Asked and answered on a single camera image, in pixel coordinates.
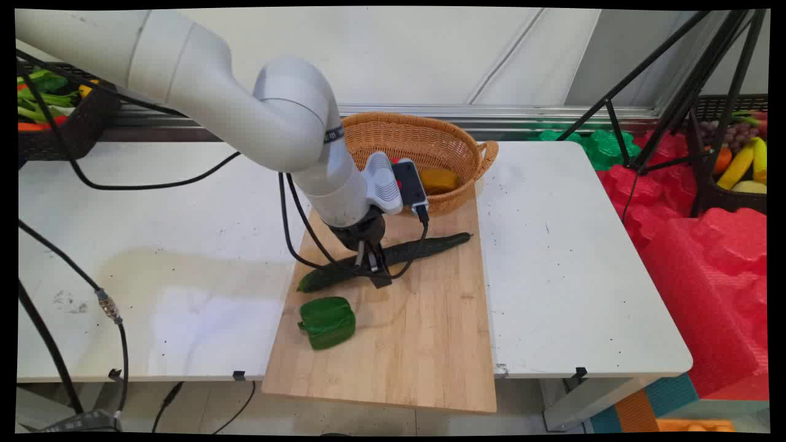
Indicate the pale yellow fruit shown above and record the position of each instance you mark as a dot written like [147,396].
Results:
[750,187]

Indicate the woven wicker basket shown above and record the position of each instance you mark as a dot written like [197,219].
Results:
[405,135]

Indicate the black vegetable crate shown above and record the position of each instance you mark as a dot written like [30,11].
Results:
[92,120]

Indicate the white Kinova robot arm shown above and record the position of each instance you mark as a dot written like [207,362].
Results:
[215,80]

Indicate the green foam mat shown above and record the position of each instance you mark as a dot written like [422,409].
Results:
[605,147]

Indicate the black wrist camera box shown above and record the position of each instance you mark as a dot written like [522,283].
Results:
[410,184]

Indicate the orange carrot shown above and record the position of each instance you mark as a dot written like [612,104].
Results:
[37,126]

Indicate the teal and orange floor mat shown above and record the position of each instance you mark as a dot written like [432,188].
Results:
[638,411]

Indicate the grey control box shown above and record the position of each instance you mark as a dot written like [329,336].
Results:
[83,422]

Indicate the black fruit crate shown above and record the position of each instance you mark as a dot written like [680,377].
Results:
[731,199]

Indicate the dark green cucumber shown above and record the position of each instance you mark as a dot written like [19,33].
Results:
[430,245]

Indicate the white table leg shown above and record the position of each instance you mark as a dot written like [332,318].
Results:
[589,402]

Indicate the yellow banana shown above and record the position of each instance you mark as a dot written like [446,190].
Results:
[735,167]
[760,159]

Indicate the red foam mat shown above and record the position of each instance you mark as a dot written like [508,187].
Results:
[645,190]
[712,294]

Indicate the black tripod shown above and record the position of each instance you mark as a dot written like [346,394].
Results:
[691,98]

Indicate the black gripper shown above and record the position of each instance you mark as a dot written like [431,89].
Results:
[359,233]

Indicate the purple grape bunch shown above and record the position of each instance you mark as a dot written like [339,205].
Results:
[734,136]

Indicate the wooden cutting board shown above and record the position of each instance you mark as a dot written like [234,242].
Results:
[417,344]

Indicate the green leafy vegetables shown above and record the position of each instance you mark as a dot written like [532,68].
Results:
[43,92]

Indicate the orange fruit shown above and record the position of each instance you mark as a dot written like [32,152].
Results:
[723,161]

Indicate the yellow bell pepper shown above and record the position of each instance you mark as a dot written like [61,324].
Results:
[438,181]

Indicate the green bell pepper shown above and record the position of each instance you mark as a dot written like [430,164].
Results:
[328,322]

